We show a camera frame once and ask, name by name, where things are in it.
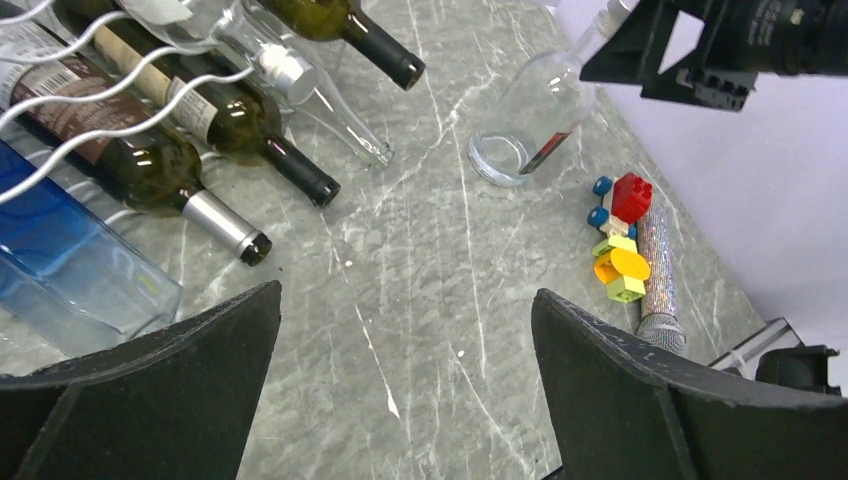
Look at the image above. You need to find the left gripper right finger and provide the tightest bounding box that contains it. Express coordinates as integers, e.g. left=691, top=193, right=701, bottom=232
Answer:
left=531, top=289, right=847, bottom=479

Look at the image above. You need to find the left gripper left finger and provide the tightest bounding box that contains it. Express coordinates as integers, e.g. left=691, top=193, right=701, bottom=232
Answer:
left=1, top=281, right=282, bottom=479

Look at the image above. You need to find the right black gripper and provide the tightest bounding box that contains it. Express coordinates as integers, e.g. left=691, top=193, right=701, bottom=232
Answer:
left=580, top=0, right=758, bottom=112

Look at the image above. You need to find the blue glass bottle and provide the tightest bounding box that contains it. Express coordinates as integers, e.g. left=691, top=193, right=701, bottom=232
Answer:
left=1, top=178, right=183, bottom=356

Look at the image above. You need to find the olive green wine bottle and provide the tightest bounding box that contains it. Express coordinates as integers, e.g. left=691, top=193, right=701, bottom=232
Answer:
left=260, top=0, right=426, bottom=91

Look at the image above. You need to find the labelled dark wine bottle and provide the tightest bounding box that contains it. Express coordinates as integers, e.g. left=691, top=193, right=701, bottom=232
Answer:
left=1, top=20, right=272, bottom=266

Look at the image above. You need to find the clear glass bottle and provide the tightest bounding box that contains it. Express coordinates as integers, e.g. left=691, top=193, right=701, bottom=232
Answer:
left=283, top=67, right=394, bottom=167

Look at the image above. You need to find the dark green wine bottle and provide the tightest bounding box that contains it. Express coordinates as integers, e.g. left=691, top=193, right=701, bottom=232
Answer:
left=93, top=19, right=341, bottom=207

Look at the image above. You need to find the clear bottle silver cap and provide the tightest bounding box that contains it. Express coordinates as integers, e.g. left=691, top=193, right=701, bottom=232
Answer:
left=119, top=0, right=319, bottom=105

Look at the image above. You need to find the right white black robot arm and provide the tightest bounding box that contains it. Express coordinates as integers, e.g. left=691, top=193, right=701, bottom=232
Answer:
left=580, top=0, right=847, bottom=112

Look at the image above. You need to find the glitter filled tube bottle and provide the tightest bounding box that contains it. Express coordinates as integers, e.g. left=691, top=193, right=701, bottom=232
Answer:
left=636, top=204, right=687, bottom=356

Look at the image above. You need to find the small clear round bottle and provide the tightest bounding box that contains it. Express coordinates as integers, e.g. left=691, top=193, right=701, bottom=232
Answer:
left=467, top=1, right=637, bottom=187

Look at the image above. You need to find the white wire wine rack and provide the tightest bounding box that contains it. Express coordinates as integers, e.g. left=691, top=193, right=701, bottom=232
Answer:
left=1, top=12, right=254, bottom=204

